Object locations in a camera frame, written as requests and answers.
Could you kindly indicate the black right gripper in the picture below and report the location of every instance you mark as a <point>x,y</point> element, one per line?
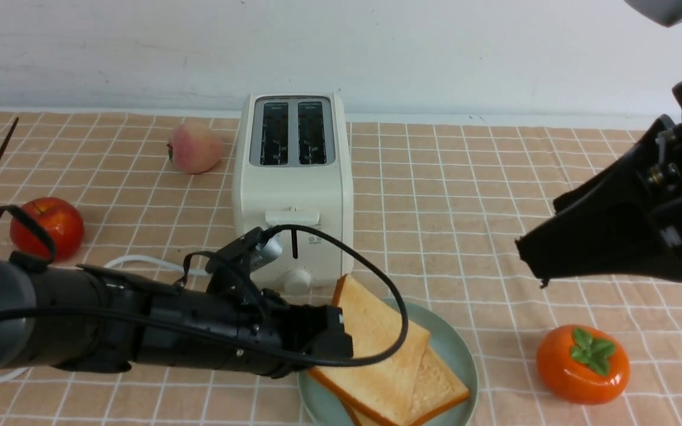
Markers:
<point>626,220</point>

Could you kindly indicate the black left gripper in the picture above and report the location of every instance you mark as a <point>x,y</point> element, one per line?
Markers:
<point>308,329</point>

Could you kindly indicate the toast slice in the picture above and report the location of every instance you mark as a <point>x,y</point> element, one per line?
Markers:
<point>437,390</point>
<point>382,391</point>

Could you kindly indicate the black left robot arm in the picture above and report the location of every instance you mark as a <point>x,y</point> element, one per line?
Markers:
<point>81,343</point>

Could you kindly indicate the white two-slot toaster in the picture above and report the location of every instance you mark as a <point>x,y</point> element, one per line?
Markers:
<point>293,166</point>

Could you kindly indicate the orange persimmon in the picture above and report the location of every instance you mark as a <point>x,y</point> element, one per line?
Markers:
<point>582,365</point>

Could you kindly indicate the checkered beige tablecloth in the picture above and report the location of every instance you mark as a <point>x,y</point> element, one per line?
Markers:
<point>437,206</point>

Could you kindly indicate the pink peach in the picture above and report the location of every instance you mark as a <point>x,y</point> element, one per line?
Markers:
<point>194,148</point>

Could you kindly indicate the light blue plate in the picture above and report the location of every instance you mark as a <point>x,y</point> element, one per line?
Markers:
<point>326,409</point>

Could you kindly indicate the red apple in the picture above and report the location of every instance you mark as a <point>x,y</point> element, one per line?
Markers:
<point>62,222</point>

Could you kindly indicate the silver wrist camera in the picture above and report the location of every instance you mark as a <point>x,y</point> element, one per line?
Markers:
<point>232,264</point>

